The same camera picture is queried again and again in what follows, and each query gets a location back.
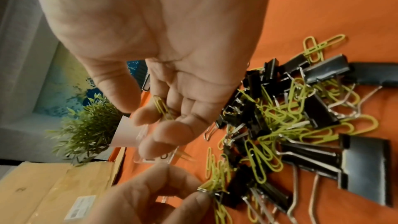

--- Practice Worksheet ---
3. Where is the green paper clip bunch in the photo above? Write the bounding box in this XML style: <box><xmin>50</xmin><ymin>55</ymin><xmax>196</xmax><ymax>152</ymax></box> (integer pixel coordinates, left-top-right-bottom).
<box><xmin>152</xmin><ymin>95</ymin><xmax>176</xmax><ymax>121</ymax></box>

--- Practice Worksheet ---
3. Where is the pile of green paper clips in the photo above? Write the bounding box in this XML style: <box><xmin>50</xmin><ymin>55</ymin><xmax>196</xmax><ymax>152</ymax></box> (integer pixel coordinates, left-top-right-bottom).
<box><xmin>197</xmin><ymin>33</ymin><xmax>380</xmax><ymax>224</ymax></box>

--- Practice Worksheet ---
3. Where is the white shipping label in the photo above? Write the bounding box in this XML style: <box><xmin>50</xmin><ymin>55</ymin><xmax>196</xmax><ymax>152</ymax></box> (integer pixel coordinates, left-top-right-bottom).
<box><xmin>63</xmin><ymin>195</ymin><xmax>98</xmax><ymax>221</ymax></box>

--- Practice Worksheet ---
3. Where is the person's left hand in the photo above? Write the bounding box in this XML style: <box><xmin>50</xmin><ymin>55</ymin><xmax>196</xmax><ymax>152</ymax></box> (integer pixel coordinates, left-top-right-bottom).
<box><xmin>83</xmin><ymin>162</ymin><xmax>216</xmax><ymax>224</ymax></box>

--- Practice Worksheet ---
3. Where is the green plant in white pot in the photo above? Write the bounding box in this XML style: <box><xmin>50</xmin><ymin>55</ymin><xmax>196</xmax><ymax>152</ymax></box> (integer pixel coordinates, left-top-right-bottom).
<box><xmin>46</xmin><ymin>93</ymin><xmax>148</xmax><ymax>168</ymax></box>

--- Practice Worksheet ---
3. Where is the clear two-compartment plastic box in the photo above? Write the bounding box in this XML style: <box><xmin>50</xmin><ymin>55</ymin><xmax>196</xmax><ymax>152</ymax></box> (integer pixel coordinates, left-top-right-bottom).
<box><xmin>133</xmin><ymin>124</ymin><xmax>180</xmax><ymax>165</ymax></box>

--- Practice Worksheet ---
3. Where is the pile of black binder clips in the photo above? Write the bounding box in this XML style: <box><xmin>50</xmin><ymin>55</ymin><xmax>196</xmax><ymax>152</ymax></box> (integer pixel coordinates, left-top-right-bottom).
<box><xmin>203</xmin><ymin>54</ymin><xmax>398</xmax><ymax>224</ymax></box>

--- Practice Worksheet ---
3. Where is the person's right hand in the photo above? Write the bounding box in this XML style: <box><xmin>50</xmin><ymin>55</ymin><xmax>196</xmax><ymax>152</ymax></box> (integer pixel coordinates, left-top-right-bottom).
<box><xmin>30</xmin><ymin>0</ymin><xmax>273</xmax><ymax>160</ymax></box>

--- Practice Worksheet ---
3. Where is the brown cardboard box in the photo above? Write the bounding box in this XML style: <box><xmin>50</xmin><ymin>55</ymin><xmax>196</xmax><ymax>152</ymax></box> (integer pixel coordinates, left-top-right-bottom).
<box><xmin>0</xmin><ymin>146</ymin><xmax>127</xmax><ymax>224</ymax></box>

